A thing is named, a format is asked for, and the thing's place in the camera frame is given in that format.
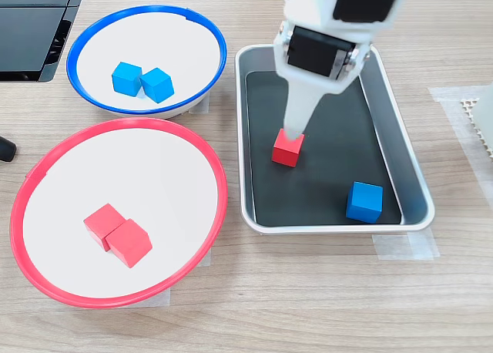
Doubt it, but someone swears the silver metal tray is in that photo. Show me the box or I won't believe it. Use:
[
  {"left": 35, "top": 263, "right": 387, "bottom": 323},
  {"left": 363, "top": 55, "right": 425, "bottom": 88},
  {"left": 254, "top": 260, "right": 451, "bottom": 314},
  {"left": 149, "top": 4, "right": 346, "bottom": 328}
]
[{"left": 234, "top": 42, "right": 436, "bottom": 235}]

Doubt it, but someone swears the black flat electronic device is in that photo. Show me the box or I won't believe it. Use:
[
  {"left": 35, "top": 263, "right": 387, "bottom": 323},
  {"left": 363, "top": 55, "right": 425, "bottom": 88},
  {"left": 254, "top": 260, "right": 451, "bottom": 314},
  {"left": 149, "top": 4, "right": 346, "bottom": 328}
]
[{"left": 0, "top": 0, "right": 88, "bottom": 83}]

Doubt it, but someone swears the blue wooden cube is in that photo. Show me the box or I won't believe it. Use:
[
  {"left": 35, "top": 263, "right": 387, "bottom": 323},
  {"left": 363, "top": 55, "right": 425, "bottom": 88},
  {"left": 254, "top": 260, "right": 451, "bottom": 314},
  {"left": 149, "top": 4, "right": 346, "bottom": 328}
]
[
  {"left": 139, "top": 67, "right": 175, "bottom": 104},
  {"left": 111, "top": 61, "right": 143, "bottom": 98},
  {"left": 345, "top": 181, "right": 384, "bottom": 224}
]

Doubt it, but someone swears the white dish red rim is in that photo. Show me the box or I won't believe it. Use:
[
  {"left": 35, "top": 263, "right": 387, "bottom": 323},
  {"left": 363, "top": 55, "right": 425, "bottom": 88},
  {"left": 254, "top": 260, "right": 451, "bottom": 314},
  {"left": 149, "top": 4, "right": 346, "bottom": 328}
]
[{"left": 9, "top": 116, "right": 229, "bottom": 310}]

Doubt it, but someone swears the black tray liner mat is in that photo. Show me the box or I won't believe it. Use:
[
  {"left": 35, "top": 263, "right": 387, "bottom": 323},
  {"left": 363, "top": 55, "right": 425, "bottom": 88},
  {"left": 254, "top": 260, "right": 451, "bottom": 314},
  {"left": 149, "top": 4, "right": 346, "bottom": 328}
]
[{"left": 245, "top": 70, "right": 403, "bottom": 227}]

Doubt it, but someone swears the red wooden cube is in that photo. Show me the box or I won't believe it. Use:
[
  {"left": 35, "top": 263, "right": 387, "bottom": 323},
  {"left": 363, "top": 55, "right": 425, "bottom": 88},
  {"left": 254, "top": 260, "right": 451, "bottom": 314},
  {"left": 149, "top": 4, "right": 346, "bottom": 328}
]
[
  {"left": 82, "top": 203, "right": 126, "bottom": 253},
  {"left": 270, "top": 128, "right": 305, "bottom": 169},
  {"left": 105, "top": 218, "right": 153, "bottom": 269}
]

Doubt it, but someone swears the white perforated base plate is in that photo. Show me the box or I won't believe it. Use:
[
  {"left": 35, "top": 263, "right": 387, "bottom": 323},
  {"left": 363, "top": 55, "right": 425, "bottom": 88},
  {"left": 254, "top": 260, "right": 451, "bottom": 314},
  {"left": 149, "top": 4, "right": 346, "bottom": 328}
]
[{"left": 460, "top": 97, "right": 493, "bottom": 157}]

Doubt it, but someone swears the white dish blue rim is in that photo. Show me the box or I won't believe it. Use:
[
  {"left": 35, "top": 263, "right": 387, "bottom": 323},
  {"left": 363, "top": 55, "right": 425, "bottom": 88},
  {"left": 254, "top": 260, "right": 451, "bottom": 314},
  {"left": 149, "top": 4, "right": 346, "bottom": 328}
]
[{"left": 65, "top": 5, "right": 228, "bottom": 119}]

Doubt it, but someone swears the black cylindrical object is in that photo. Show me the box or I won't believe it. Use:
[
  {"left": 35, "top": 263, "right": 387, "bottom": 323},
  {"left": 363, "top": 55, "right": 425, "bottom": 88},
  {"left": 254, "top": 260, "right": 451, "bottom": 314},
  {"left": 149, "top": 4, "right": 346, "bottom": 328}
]
[{"left": 0, "top": 135, "right": 18, "bottom": 163}]

